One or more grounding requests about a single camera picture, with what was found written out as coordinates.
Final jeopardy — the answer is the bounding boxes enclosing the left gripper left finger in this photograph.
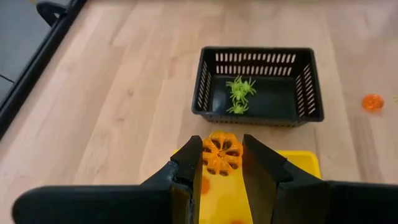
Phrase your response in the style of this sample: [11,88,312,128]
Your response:
[11,134,205,224]

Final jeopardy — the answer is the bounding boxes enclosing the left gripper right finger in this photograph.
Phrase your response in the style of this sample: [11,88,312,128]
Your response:
[241,133,398,224]

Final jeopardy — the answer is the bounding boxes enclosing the yellow plastic basket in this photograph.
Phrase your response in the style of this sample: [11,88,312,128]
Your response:
[172,149,323,224]

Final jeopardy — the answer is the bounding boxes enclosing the black plastic basket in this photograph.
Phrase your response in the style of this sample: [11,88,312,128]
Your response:
[191,46,325,128]

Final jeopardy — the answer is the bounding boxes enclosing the black aluminium table frame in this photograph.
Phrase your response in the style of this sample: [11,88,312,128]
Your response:
[0,0,88,141]

